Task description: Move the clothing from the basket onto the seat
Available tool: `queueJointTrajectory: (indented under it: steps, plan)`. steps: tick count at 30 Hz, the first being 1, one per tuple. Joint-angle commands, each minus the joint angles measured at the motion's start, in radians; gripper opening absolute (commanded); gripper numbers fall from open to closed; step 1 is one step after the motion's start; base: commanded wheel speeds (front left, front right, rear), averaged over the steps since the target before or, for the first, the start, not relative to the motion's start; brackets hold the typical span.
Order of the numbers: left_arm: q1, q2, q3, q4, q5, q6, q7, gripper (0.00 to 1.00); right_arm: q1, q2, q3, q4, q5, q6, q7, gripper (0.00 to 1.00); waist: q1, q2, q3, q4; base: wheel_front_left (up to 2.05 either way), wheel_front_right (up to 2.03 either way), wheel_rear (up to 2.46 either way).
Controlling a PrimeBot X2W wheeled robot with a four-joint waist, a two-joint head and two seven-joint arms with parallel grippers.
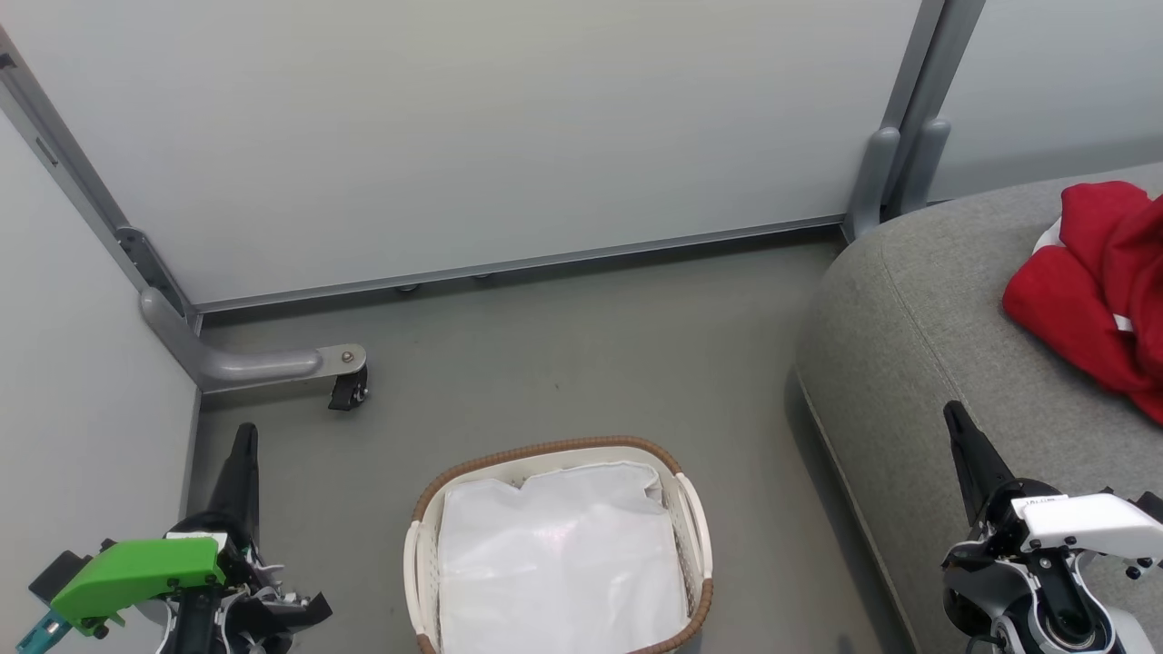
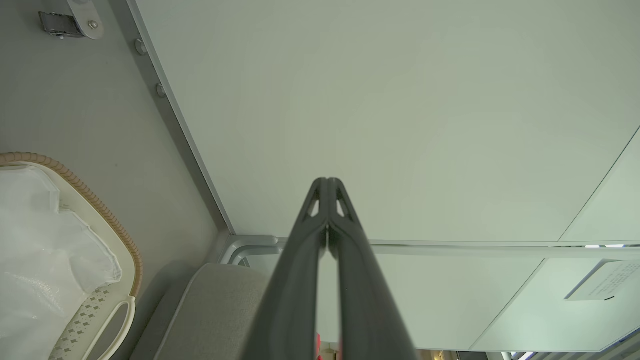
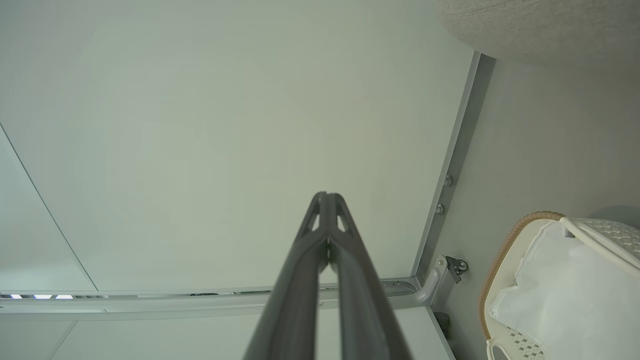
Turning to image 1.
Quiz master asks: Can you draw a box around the grey metal corner partition post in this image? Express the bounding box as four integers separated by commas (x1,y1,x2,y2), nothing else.
0,27,199,330

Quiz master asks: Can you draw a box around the grey fabric sofa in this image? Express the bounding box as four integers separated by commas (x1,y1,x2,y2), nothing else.
795,163,1163,654

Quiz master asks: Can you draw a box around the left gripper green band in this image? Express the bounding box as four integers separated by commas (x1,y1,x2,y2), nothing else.
50,424,333,637

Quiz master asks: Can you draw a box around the red fleece garment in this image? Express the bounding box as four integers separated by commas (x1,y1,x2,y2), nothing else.
1002,181,1163,426

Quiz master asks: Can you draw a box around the white laundry basket brown rim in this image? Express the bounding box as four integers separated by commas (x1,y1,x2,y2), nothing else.
403,435,715,654

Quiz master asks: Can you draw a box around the black caster wheel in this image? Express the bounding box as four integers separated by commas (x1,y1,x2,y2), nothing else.
328,367,370,412

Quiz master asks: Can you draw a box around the grey metal partition bottom rail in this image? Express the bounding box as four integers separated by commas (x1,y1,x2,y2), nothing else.
194,214,848,315

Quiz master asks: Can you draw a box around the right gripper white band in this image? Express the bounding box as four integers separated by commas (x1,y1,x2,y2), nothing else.
942,402,1163,579

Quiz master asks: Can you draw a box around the grey metal partition foot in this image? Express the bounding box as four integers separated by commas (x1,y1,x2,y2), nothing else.
138,288,368,394

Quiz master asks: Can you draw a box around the white garment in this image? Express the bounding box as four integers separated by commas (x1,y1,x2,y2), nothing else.
437,461,691,654

